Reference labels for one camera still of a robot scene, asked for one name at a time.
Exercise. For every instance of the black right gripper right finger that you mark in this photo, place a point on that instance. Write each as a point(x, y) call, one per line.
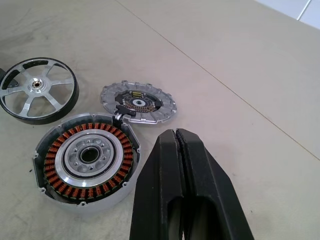
point(212, 190)

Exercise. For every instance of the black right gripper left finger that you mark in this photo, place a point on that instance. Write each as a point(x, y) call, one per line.
point(155, 180)

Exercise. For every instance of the silver motor lid circuit board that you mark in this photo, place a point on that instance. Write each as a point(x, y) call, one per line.
point(165, 105)

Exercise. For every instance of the spoked silver rotor black rim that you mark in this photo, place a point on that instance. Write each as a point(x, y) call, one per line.
point(37, 85)

